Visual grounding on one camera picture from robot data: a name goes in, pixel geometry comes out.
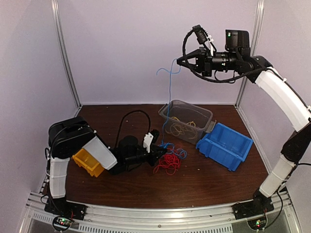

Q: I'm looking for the right aluminium corner post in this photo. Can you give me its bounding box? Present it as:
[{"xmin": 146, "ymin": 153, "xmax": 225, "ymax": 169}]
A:
[{"xmin": 234, "ymin": 0, "xmax": 265, "ymax": 109}]

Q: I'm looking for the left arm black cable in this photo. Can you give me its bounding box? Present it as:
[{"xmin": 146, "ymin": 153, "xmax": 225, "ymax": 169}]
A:
[{"xmin": 114, "ymin": 110, "xmax": 151, "ymax": 151}]

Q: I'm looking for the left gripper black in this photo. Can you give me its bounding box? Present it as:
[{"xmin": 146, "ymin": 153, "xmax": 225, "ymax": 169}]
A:
[{"xmin": 125, "ymin": 146, "xmax": 168, "ymax": 167}]

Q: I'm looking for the yellow plastic bin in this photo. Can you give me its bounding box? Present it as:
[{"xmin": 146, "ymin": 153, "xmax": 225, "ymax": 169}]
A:
[{"xmin": 72, "ymin": 149, "xmax": 104, "ymax": 178}]

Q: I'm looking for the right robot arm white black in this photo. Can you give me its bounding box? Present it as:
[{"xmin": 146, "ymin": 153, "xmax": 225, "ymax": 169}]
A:
[{"xmin": 176, "ymin": 25, "xmax": 311, "ymax": 215}]

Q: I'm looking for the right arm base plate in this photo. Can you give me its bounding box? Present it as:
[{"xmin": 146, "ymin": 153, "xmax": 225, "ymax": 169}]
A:
[{"xmin": 232, "ymin": 200, "xmax": 274, "ymax": 220}]

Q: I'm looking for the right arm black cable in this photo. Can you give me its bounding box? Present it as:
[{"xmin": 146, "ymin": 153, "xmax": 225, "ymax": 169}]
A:
[{"xmin": 182, "ymin": 30, "xmax": 265, "ymax": 83}]

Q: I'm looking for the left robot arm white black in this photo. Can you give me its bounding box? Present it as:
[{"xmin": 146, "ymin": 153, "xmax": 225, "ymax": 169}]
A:
[{"xmin": 45, "ymin": 116, "xmax": 168, "ymax": 216}]

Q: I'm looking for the red cable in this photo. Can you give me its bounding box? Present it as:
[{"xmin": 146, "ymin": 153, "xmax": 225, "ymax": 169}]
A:
[{"xmin": 153, "ymin": 155, "xmax": 182, "ymax": 176}]

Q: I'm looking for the left aluminium corner post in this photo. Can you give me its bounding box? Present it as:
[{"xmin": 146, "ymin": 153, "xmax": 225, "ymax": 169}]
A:
[{"xmin": 51, "ymin": 0, "xmax": 82, "ymax": 108}]

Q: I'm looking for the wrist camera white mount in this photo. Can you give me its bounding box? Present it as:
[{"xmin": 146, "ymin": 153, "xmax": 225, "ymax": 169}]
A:
[
  {"xmin": 192, "ymin": 25, "xmax": 217, "ymax": 56},
  {"xmin": 142, "ymin": 130, "xmax": 160, "ymax": 153}
]

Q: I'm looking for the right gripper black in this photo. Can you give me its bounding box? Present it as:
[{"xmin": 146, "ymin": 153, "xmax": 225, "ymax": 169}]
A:
[{"xmin": 177, "ymin": 46, "xmax": 241, "ymax": 76}]

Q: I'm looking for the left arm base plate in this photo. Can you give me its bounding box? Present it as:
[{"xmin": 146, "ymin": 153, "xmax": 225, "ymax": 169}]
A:
[{"xmin": 44, "ymin": 198, "xmax": 86, "ymax": 220}]

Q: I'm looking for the blue plastic bin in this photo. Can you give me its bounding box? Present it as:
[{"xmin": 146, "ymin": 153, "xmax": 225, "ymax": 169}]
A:
[{"xmin": 196, "ymin": 123, "xmax": 253, "ymax": 171}]

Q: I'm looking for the clear grey plastic container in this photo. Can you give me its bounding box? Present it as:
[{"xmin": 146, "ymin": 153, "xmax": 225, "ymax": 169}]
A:
[{"xmin": 158, "ymin": 100, "xmax": 216, "ymax": 145}]

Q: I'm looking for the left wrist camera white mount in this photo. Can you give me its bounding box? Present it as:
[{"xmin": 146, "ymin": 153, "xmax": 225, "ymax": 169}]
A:
[{"xmin": 142, "ymin": 130, "xmax": 160, "ymax": 153}]

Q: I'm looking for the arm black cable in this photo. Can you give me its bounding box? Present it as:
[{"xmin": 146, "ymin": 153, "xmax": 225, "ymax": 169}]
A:
[
  {"xmin": 182, "ymin": 30, "xmax": 265, "ymax": 83},
  {"xmin": 114, "ymin": 110, "xmax": 151, "ymax": 151}
]

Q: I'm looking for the aluminium corner post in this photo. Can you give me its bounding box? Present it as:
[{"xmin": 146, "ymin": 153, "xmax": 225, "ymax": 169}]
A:
[
  {"xmin": 51, "ymin": 0, "xmax": 82, "ymax": 108},
  {"xmin": 234, "ymin": 0, "xmax": 265, "ymax": 109}
]

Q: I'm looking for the aluminium front rail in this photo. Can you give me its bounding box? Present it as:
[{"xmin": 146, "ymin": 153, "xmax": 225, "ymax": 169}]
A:
[{"xmin": 17, "ymin": 191, "xmax": 302, "ymax": 233}]

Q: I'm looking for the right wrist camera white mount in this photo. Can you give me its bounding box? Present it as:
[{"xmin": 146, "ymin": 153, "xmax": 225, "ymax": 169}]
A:
[{"xmin": 192, "ymin": 25, "xmax": 217, "ymax": 56}]

